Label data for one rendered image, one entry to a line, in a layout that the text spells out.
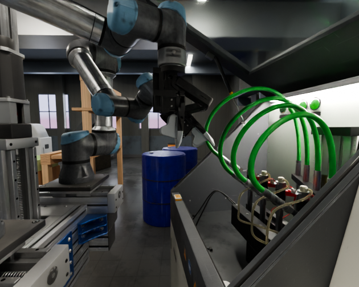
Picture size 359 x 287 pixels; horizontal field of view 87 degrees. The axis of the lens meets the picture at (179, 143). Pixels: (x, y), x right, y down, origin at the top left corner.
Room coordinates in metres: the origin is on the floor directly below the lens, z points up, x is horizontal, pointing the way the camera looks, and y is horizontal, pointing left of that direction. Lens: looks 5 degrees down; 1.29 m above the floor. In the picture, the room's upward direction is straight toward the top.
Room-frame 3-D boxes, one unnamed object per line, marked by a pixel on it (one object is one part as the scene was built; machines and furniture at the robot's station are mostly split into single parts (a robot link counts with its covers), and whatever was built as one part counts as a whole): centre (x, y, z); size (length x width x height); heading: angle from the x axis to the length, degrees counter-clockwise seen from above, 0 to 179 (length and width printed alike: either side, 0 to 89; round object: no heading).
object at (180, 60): (0.52, 0.02, 1.46); 0.08 x 0.08 x 0.05
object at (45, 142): (6.11, 4.67, 0.69); 0.75 x 0.61 x 1.39; 89
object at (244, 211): (0.57, -0.29, 0.91); 0.34 x 0.10 x 0.15; 10
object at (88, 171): (0.88, 0.49, 1.09); 0.15 x 0.15 x 0.10
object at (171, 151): (2.92, 0.11, 0.47); 1.27 x 0.78 x 0.93; 174
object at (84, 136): (0.88, 0.48, 1.20); 0.13 x 0.12 x 0.14; 139
